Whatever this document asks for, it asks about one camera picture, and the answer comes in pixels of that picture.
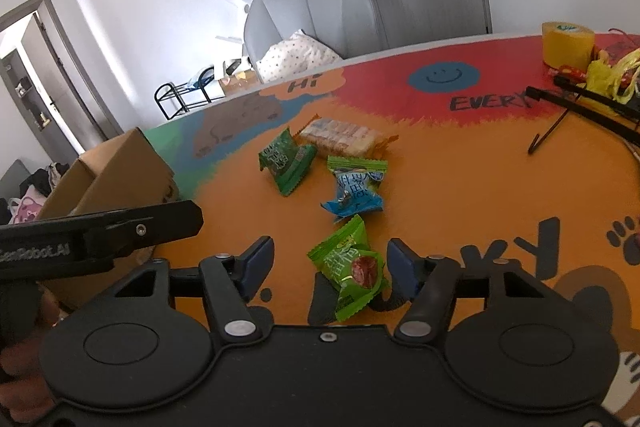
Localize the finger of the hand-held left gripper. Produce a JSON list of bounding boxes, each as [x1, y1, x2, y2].
[[82, 200, 205, 258]]

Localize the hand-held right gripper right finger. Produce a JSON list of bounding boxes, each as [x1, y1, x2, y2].
[[386, 237, 556, 341]]

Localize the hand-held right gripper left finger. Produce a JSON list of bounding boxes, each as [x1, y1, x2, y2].
[[112, 234, 276, 343]]

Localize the green packet with red picture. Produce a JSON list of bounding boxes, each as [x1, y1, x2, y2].
[[306, 214, 391, 323]]

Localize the brown cardboard box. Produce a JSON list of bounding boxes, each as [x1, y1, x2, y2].
[[35, 128, 179, 308]]

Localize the person's left hand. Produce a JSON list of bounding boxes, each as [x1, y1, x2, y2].
[[0, 294, 66, 427]]

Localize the pink printed bag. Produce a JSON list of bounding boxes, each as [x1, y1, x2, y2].
[[7, 184, 49, 226]]

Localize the dark clothing pile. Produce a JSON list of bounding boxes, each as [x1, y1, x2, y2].
[[20, 162, 72, 198]]

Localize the blue and green candy packet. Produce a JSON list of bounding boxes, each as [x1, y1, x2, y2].
[[320, 155, 390, 224]]

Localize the dark green snack packet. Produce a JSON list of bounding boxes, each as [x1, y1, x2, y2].
[[258, 128, 319, 197]]

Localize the colourful printed table mat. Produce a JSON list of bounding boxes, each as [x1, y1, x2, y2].
[[50, 32, 640, 427]]

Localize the black metal shoe rack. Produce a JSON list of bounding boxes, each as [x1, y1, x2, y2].
[[154, 82, 221, 122]]

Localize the clear orange biscuit packet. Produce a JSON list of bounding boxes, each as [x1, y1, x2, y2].
[[299, 116, 400, 160]]

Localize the blue and white bag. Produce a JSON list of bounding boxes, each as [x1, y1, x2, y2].
[[186, 67, 217, 90]]

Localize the small open cardboard box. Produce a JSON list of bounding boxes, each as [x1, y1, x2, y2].
[[218, 69, 262, 97]]

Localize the grey hallway door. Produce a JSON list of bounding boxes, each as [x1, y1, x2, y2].
[[20, 13, 102, 154]]

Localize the white dotted pillow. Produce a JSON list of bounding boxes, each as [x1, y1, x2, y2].
[[255, 29, 344, 84]]

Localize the grey upholstered chair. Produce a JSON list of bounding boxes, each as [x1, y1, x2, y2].
[[243, 0, 386, 84]]

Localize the yellow tape roll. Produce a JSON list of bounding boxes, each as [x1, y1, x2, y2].
[[542, 21, 596, 70]]

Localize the yellow plastic bag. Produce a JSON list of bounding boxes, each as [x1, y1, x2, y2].
[[585, 49, 640, 104]]

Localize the black wire rack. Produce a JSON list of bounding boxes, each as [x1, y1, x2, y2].
[[527, 74, 640, 158]]

